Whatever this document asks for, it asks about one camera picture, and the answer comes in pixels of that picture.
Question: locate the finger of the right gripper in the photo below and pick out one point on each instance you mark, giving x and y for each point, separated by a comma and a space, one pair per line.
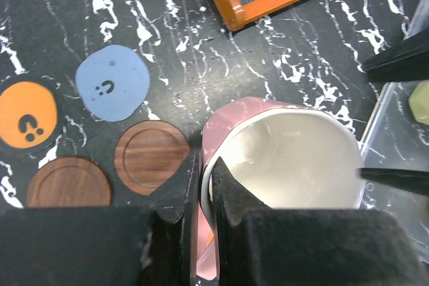
408, 180
406, 61

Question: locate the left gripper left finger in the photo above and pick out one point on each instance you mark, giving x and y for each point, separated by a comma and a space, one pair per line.
149, 241

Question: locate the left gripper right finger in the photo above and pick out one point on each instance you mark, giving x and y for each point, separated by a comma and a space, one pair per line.
257, 245

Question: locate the dark wooden coaster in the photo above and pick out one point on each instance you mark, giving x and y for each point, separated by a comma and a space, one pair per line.
148, 154
69, 182

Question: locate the pink mug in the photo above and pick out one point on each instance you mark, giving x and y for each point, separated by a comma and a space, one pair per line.
289, 157

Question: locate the pale green mug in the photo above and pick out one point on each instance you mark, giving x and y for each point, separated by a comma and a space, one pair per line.
419, 102

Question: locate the orange round paper coaster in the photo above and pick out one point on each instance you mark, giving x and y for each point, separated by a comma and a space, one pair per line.
31, 114

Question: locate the blue paper coaster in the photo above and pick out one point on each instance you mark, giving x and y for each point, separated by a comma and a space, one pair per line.
112, 83

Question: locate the clear plastic tray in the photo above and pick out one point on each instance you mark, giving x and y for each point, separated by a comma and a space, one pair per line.
393, 139

